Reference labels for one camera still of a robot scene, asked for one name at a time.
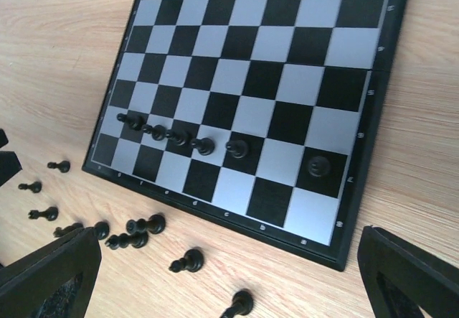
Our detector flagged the black pawn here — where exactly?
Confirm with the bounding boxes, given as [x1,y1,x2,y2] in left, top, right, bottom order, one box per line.
[190,138,214,156]
[166,129,190,146]
[225,140,249,159]

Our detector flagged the black piece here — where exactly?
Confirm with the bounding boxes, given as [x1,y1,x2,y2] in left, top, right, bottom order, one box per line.
[18,181,42,193]
[126,214,166,235]
[116,113,145,131]
[52,220,110,240]
[47,160,71,173]
[169,248,204,273]
[142,124,166,141]
[28,206,59,221]
[105,233,148,250]
[221,290,254,318]
[307,155,331,178]

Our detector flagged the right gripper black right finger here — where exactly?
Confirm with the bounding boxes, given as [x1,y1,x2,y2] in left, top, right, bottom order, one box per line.
[358,226,458,317]

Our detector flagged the black and white chessboard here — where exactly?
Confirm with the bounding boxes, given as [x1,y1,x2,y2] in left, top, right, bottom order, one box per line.
[82,0,407,271]

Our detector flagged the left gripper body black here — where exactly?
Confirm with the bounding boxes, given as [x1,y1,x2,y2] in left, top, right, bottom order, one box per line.
[0,128,23,186]

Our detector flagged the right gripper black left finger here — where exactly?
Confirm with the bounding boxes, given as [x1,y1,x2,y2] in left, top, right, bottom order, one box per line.
[1,228,102,317]

